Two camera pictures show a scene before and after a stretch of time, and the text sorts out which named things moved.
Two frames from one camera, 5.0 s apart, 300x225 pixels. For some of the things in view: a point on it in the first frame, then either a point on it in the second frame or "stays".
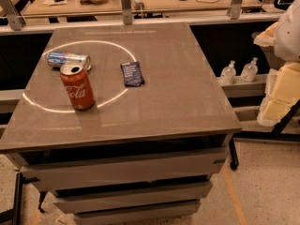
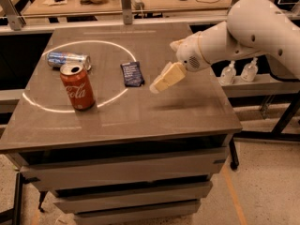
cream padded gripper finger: [266, 37] -> [189, 52]
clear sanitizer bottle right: [249, 70] stays
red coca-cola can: [78, 86] stays
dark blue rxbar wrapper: [132, 74] stays
